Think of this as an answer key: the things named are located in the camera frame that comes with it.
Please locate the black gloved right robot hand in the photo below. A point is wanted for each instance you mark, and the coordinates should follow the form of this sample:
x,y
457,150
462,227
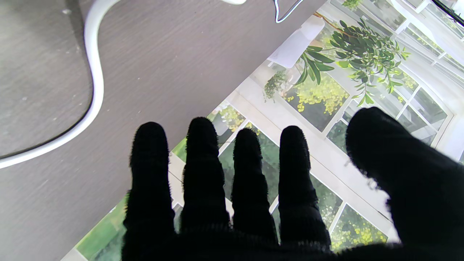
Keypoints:
x,y
250,235

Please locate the printed garden window backdrop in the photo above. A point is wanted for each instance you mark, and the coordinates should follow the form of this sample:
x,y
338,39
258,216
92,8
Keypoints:
x,y
319,94

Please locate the black backdrop frame pole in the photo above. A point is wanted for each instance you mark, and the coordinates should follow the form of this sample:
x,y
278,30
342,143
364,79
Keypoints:
x,y
449,11

